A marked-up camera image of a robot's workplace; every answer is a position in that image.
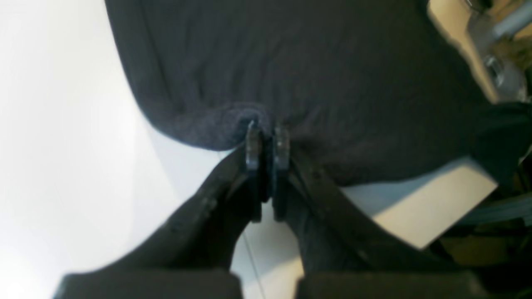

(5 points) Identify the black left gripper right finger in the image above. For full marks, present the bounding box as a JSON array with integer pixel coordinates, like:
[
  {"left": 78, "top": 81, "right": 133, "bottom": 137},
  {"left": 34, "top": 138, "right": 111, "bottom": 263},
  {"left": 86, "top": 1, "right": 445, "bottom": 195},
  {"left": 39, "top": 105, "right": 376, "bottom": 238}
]
[{"left": 272, "top": 127, "right": 487, "bottom": 299}]

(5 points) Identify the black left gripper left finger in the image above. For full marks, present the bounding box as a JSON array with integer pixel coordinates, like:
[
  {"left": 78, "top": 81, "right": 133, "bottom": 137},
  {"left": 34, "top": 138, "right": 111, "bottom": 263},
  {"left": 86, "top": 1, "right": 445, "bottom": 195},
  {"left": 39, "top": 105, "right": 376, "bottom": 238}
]
[{"left": 54, "top": 123, "right": 264, "bottom": 299}]

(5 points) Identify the dark grey T-shirt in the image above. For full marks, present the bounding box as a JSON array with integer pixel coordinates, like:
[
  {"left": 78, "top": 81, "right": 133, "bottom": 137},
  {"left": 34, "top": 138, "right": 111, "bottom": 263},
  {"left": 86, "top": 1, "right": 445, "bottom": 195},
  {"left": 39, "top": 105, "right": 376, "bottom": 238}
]
[{"left": 104, "top": 0, "right": 491, "bottom": 186}]

